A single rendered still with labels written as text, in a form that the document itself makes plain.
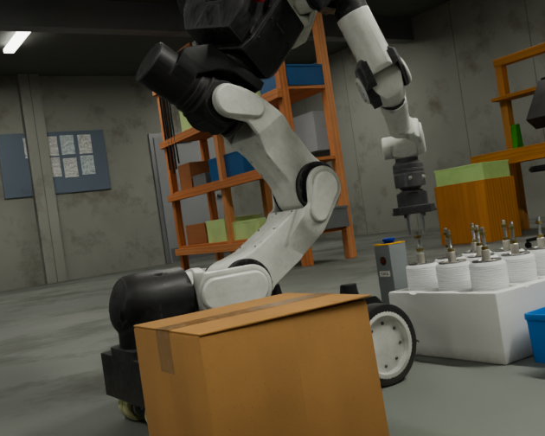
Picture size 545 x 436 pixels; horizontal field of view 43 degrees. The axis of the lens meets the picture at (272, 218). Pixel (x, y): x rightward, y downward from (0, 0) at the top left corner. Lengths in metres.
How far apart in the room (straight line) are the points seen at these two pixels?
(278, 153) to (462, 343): 0.69
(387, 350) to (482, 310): 0.27
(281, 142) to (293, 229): 0.23
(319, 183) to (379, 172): 9.61
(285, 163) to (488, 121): 8.16
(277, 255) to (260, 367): 0.86
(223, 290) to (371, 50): 0.70
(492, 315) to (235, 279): 0.64
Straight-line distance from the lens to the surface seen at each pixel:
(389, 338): 1.74
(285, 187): 1.87
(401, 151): 2.02
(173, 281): 1.65
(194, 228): 8.30
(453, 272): 1.93
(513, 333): 1.85
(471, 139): 10.11
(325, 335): 1.03
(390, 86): 1.84
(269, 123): 1.81
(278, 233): 1.81
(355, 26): 1.83
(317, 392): 1.03
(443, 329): 1.94
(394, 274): 2.17
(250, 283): 1.70
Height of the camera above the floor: 0.43
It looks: level
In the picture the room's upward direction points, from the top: 8 degrees counter-clockwise
